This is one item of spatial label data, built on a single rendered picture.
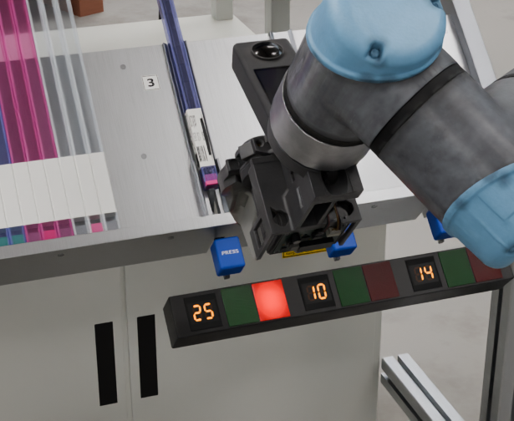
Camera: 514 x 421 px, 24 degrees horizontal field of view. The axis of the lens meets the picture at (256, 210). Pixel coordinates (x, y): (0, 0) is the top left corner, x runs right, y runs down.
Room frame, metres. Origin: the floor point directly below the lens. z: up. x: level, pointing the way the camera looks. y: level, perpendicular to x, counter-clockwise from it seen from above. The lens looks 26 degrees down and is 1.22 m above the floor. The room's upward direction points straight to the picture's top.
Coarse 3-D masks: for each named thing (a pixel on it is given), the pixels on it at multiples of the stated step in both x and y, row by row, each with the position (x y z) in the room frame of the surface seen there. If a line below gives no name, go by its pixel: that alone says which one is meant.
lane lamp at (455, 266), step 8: (464, 248) 1.05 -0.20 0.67; (440, 256) 1.04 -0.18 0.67; (448, 256) 1.04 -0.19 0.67; (456, 256) 1.04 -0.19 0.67; (464, 256) 1.04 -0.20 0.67; (448, 264) 1.03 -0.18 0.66; (456, 264) 1.03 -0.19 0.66; (464, 264) 1.03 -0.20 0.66; (448, 272) 1.02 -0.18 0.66; (456, 272) 1.03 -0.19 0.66; (464, 272) 1.03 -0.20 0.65; (448, 280) 1.02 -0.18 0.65; (456, 280) 1.02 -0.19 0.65; (464, 280) 1.02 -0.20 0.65; (472, 280) 1.02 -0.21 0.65
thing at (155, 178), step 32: (288, 32) 1.18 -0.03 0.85; (448, 32) 1.22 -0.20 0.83; (96, 64) 1.10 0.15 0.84; (128, 64) 1.11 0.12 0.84; (160, 64) 1.12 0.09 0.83; (192, 64) 1.12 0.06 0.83; (224, 64) 1.13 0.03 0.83; (96, 96) 1.08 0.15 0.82; (128, 96) 1.08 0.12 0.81; (160, 96) 1.09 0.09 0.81; (224, 96) 1.11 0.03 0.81; (128, 128) 1.06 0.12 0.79; (160, 128) 1.07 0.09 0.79; (224, 128) 1.08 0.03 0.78; (256, 128) 1.09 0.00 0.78; (128, 160) 1.03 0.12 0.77; (160, 160) 1.04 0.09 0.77; (192, 160) 1.04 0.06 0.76; (224, 160) 1.05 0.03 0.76; (128, 192) 1.01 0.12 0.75; (160, 192) 1.02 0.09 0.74; (192, 192) 1.02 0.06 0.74; (128, 224) 0.99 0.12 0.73
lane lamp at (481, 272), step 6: (468, 252) 1.04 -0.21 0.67; (474, 258) 1.04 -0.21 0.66; (474, 264) 1.04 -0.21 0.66; (480, 264) 1.04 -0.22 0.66; (474, 270) 1.03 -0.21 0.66; (480, 270) 1.03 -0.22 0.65; (486, 270) 1.03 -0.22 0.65; (492, 270) 1.04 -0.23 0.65; (498, 270) 1.04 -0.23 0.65; (480, 276) 1.03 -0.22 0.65; (486, 276) 1.03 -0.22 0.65; (492, 276) 1.03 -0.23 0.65; (498, 276) 1.03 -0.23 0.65
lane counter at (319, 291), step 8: (304, 280) 0.99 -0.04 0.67; (312, 280) 0.99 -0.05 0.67; (320, 280) 0.99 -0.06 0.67; (328, 280) 0.99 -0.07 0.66; (304, 288) 0.98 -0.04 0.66; (312, 288) 0.98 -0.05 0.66; (320, 288) 0.99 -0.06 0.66; (328, 288) 0.99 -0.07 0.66; (304, 296) 0.98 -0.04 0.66; (312, 296) 0.98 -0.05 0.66; (320, 296) 0.98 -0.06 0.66; (328, 296) 0.98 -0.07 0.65; (304, 304) 0.97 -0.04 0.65; (312, 304) 0.97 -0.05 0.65; (320, 304) 0.97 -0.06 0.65; (328, 304) 0.98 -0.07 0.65
